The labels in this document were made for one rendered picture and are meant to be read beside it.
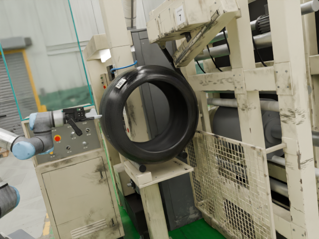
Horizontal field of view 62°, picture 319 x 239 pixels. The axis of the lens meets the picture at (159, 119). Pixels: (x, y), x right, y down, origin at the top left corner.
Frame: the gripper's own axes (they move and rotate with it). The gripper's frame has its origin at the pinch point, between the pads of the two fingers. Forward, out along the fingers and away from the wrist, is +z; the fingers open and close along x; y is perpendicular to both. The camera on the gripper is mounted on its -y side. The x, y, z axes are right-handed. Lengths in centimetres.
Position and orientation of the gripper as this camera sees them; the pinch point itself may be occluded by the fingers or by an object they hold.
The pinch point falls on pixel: (99, 117)
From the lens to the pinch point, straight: 158.2
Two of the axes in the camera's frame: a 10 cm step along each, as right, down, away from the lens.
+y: -0.9, -9.9, -1.4
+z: 9.3, -1.3, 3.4
